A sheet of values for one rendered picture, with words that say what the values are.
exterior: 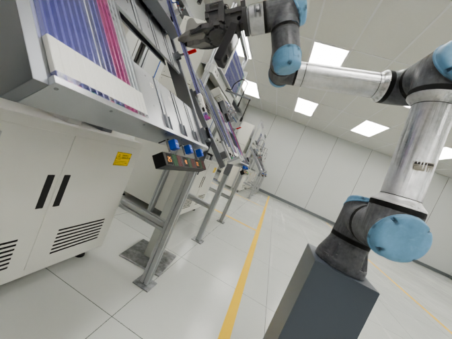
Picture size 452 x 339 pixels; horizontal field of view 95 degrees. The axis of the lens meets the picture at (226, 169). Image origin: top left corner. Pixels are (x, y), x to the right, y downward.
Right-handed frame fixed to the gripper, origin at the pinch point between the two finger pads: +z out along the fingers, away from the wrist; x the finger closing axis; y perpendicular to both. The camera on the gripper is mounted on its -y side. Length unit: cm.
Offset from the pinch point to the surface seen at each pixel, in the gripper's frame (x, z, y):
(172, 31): -24.4, 15.2, 24.4
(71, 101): 31.6, 5.9, -28.7
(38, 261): -1, 61, -68
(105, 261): -32, 62, -80
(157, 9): -11.7, 15.0, 24.4
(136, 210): -32, 42, -55
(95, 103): 28.6, 4.4, -28.3
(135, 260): -43, 53, -83
